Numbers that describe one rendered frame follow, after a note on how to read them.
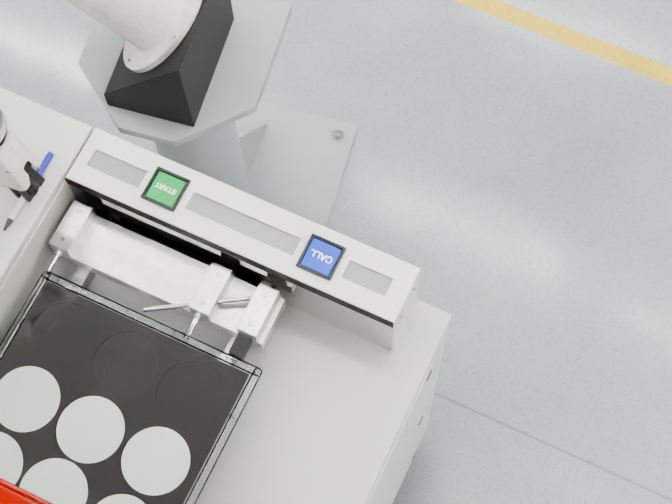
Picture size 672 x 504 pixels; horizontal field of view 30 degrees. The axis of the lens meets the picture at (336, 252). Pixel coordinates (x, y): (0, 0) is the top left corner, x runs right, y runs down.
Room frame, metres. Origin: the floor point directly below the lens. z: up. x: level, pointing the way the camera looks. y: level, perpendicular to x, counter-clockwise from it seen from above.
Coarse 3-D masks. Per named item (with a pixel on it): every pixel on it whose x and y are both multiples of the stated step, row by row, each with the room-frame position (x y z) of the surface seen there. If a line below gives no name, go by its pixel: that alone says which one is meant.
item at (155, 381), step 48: (48, 288) 0.66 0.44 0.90; (48, 336) 0.58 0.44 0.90; (96, 336) 0.58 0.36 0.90; (144, 336) 0.58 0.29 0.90; (96, 384) 0.51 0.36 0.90; (144, 384) 0.50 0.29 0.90; (192, 384) 0.50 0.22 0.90; (240, 384) 0.50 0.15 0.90; (48, 432) 0.44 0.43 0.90; (192, 432) 0.43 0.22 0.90; (96, 480) 0.36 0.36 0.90; (192, 480) 0.36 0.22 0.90
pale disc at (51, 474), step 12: (36, 468) 0.39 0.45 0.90; (48, 468) 0.39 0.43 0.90; (60, 468) 0.38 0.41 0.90; (72, 468) 0.38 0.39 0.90; (24, 480) 0.37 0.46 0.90; (36, 480) 0.37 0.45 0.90; (48, 480) 0.37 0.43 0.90; (60, 480) 0.37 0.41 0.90; (72, 480) 0.37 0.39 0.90; (84, 480) 0.37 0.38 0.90; (36, 492) 0.35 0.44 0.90; (48, 492) 0.35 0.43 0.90; (60, 492) 0.35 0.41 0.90; (72, 492) 0.35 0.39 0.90; (84, 492) 0.35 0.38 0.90
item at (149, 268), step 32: (96, 224) 0.77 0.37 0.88; (64, 256) 0.72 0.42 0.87; (96, 256) 0.72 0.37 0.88; (128, 256) 0.71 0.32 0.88; (160, 256) 0.71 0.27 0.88; (128, 288) 0.67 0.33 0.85; (160, 288) 0.66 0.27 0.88; (192, 288) 0.66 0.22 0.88; (256, 288) 0.65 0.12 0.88; (224, 320) 0.60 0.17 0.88
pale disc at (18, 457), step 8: (0, 432) 0.44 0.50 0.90; (0, 440) 0.43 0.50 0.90; (8, 440) 0.43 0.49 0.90; (0, 448) 0.42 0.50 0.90; (8, 448) 0.42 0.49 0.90; (16, 448) 0.42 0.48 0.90; (0, 456) 0.41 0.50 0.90; (8, 456) 0.41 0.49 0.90; (16, 456) 0.41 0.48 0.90; (0, 464) 0.39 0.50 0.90; (8, 464) 0.39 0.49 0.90; (16, 464) 0.39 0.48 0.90; (0, 472) 0.38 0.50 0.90; (8, 472) 0.38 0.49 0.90; (16, 472) 0.38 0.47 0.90; (8, 480) 0.37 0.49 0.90; (16, 480) 0.37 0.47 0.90
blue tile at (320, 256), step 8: (312, 240) 0.69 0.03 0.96; (312, 248) 0.68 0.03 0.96; (320, 248) 0.68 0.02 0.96; (328, 248) 0.68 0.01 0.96; (336, 248) 0.68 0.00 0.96; (304, 256) 0.67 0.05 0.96; (312, 256) 0.67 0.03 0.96; (320, 256) 0.67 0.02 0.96; (328, 256) 0.66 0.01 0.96; (336, 256) 0.66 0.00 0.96; (304, 264) 0.65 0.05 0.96; (312, 264) 0.65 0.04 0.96; (320, 264) 0.65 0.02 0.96; (328, 264) 0.65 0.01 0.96; (320, 272) 0.64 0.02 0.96; (328, 272) 0.64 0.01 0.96
